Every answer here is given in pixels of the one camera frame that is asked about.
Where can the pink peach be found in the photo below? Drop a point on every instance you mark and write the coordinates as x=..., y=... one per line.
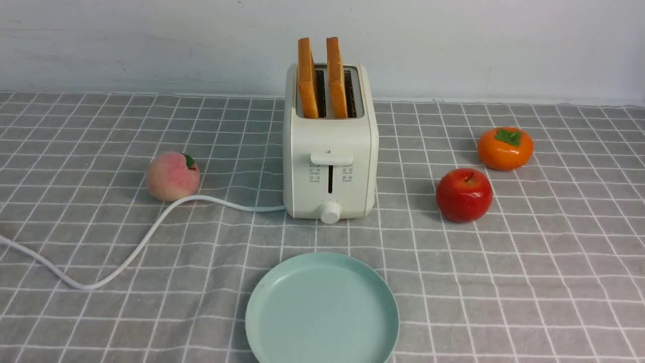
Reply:
x=171, y=176

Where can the red apple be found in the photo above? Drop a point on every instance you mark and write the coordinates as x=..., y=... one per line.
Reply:
x=464, y=195

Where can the light green plate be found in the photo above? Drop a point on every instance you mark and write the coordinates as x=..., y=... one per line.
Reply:
x=322, y=307

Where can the grey checkered tablecloth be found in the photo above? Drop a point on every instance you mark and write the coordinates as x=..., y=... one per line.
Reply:
x=554, y=271

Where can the orange persimmon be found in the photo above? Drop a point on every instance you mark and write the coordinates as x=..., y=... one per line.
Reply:
x=505, y=148

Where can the toast slice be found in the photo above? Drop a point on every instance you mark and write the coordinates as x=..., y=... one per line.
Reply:
x=336, y=78
x=306, y=79

